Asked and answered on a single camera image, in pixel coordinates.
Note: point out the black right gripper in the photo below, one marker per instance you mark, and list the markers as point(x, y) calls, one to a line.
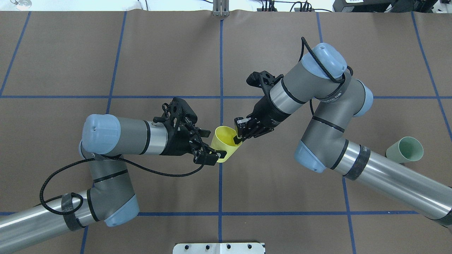
point(267, 112)

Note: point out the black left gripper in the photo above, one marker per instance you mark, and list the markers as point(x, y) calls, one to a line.
point(175, 143)

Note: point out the yellow plastic cup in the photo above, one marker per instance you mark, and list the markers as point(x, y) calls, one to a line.
point(223, 140)

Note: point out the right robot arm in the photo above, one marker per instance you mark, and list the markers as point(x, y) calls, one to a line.
point(322, 74)

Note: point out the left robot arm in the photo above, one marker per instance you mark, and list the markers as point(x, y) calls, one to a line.
point(105, 139)

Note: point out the green plastic cup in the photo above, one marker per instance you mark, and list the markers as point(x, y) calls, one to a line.
point(407, 149)

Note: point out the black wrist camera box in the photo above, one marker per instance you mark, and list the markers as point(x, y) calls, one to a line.
point(263, 80)
point(176, 113)

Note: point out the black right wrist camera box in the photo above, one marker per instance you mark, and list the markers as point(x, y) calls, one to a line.
point(263, 80)

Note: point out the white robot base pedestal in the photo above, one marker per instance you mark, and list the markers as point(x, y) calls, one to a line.
point(220, 248)

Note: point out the aluminium frame post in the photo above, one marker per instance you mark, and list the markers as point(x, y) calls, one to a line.
point(221, 8)

